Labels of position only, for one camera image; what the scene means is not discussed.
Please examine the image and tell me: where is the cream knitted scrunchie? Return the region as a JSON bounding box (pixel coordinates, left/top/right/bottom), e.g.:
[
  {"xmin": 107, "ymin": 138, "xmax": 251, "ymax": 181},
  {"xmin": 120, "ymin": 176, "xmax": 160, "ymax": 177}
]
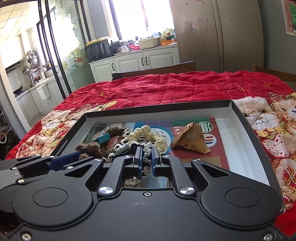
[{"xmin": 120, "ymin": 125, "xmax": 168, "ymax": 157}]

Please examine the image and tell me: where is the brown pompom hair tie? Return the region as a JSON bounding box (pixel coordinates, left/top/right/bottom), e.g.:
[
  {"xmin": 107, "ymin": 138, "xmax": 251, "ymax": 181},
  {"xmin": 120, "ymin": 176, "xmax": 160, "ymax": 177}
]
[{"xmin": 75, "ymin": 141, "xmax": 103, "ymax": 160}]

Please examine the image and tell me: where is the teal binder clip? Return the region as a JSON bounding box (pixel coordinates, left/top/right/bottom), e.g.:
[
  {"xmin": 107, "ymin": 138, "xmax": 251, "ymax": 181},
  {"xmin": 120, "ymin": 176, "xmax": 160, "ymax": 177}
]
[{"xmin": 93, "ymin": 133, "xmax": 110, "ymax": 145}]

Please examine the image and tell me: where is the black shallow cardboard box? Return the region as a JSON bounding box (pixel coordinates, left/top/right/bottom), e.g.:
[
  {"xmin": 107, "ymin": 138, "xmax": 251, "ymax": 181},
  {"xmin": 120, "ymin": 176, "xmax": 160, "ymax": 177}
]
[{"xmin": 50, "ymin": 99, "xmax": 286, "ymax": 214}]

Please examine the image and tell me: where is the white kitchen cabinet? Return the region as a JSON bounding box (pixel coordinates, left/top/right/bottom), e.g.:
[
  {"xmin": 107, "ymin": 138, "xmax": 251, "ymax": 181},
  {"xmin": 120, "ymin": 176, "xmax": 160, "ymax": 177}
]
[{"xmin": 89, "ymin": 44, "xmax": 180, "ymax": 83}]

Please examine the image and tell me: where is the dark wooden chair back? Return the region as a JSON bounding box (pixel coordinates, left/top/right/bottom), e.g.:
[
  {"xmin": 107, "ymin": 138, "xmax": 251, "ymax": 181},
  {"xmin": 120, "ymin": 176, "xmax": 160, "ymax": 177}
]
[{"xmin": 112, "ymin": 61, "xmax": 196, "ymax": 81}]

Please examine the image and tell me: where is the black microwave oven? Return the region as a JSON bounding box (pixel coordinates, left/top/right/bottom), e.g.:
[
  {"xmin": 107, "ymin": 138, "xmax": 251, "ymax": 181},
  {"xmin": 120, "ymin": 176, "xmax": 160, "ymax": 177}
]
[{"xmin": 85, "ymin": 39, "xmax": 112, "ymax": 62}]

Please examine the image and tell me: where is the silver double-door refrigerator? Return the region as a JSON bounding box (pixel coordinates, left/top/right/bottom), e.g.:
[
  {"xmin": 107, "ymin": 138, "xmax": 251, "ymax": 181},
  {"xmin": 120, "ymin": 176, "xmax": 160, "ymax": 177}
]
[{"xmin": 170, "ymin": 0, "xmax": 264, "ymax": 72}]

